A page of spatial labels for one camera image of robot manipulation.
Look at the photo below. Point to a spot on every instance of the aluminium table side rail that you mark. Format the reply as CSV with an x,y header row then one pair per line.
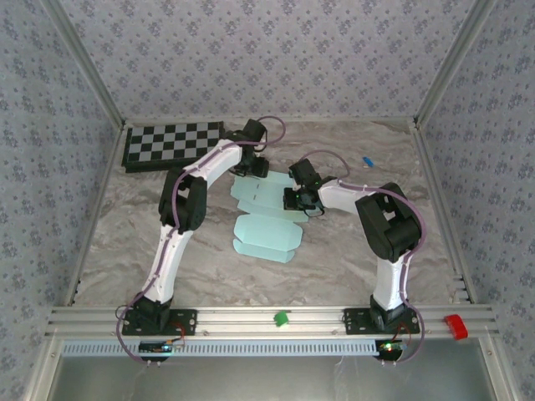
x,y
113,154
427,167

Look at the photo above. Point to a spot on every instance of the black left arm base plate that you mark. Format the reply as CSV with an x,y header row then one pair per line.
x,y
186,321

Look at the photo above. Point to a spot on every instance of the aluminium table rear rail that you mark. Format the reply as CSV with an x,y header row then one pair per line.
x,y
334,120

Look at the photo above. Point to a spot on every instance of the black and grey checkerboard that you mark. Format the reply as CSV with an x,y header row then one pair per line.
x,y
167,144

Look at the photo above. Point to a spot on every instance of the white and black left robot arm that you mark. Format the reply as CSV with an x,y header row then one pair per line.
x,y
167,259

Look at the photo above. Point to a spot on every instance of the green plastic block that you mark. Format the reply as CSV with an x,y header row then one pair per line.
x,y
281,319

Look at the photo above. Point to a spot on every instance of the aluminium frame post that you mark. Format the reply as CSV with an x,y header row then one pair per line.
x,y
455,62
83,67

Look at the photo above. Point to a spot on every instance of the aluminium mounting rail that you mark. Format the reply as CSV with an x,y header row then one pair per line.
x,y
251,321

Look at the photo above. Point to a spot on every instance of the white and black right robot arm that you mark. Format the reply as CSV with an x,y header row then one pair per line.
x,y
390,284

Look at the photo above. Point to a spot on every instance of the red plastic clip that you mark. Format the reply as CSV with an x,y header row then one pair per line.
x,y
456,326

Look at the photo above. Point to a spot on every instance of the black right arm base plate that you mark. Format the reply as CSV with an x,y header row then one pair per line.
x,y
355,321

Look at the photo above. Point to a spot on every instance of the small blue usb stick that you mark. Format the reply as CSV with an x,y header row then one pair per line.
x,y
367,161

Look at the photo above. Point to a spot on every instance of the light blue paper box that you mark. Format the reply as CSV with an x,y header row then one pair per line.
x,y
263,238

